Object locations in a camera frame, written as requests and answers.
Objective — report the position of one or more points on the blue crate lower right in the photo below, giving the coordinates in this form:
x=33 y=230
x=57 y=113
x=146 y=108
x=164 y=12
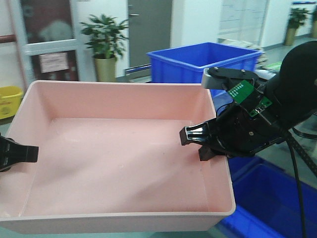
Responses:
x=266 y=199

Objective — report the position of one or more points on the pink plastic bin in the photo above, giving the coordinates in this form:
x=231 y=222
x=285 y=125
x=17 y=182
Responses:
x=111 y=160

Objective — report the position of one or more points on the yellow mop bucket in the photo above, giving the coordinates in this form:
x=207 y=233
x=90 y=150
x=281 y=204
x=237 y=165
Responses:
x=10 y=99

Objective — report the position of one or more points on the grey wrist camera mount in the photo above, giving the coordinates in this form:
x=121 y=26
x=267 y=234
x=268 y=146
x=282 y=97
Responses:
x=226 y=78

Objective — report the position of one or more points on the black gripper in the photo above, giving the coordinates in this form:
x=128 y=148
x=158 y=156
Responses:
x=233 y=132

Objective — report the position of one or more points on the potted plant gold pot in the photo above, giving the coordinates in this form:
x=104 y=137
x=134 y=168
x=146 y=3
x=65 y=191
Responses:
x=106 y=41

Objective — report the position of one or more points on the large blue plastic crate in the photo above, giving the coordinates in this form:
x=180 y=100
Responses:
x=186 y=64

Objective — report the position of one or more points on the green circuit board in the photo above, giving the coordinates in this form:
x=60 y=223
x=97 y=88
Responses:
x=249 y=98

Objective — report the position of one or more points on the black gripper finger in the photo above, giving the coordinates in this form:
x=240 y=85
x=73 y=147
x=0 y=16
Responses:
x=12 y=153

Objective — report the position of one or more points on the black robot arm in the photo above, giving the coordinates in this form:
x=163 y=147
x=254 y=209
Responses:
x=261 y=113

